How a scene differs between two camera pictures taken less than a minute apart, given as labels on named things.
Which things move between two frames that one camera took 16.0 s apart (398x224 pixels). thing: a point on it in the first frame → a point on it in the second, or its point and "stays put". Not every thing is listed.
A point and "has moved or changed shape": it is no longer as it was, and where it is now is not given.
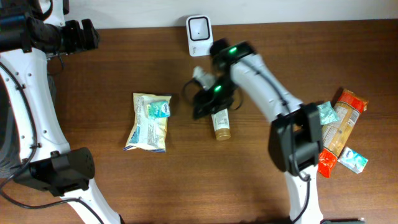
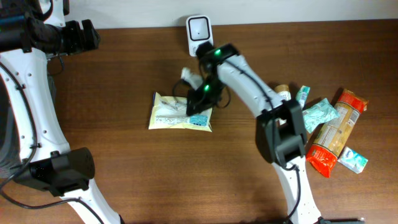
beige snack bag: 152,112 → 168,112
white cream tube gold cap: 221,124 has moved or changed shape
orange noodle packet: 348,106 stays put
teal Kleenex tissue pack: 160,109 → 301,96
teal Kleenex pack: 354,161 stays put
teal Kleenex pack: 327,114 stays put
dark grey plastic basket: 10,156 stays put
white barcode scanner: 199,29 stays put
